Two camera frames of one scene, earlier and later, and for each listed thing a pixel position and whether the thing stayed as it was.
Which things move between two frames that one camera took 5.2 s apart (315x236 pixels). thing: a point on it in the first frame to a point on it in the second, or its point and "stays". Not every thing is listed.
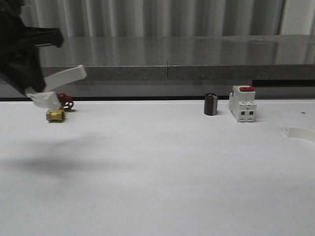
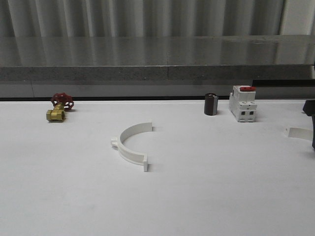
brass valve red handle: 66,104 stays
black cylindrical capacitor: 210,103 stays
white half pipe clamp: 48,99 to 127,132
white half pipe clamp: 299,132 stays
